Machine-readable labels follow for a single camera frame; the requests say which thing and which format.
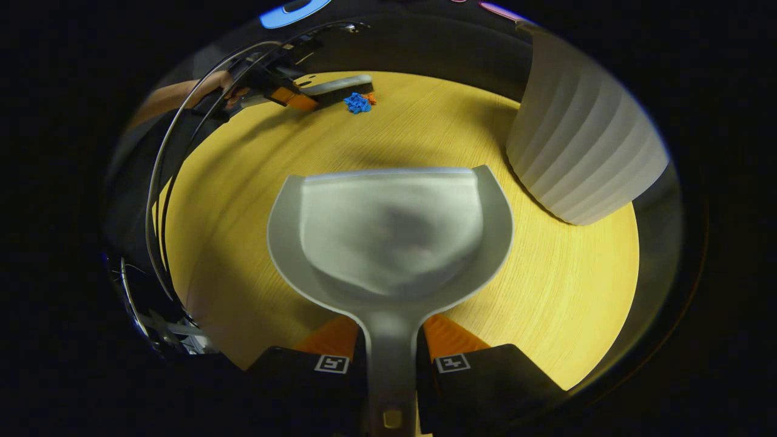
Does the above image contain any white plastic dustpan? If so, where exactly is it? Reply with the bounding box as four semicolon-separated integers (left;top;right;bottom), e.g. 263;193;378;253
267;165;515;437

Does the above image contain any metal frame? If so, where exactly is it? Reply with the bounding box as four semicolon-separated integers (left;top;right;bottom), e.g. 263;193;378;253
106;255;214;359

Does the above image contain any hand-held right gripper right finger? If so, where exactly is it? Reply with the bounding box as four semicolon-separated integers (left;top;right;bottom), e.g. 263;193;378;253
416;313;569;437

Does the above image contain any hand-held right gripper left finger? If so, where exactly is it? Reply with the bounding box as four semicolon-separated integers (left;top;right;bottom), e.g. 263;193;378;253
246;314;368;437

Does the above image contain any white ribbed garbage bin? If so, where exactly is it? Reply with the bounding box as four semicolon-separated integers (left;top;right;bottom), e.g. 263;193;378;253
506;21;671;226

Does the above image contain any thin grey cable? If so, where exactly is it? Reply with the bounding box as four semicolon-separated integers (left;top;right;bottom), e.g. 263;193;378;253
144;21;368;301

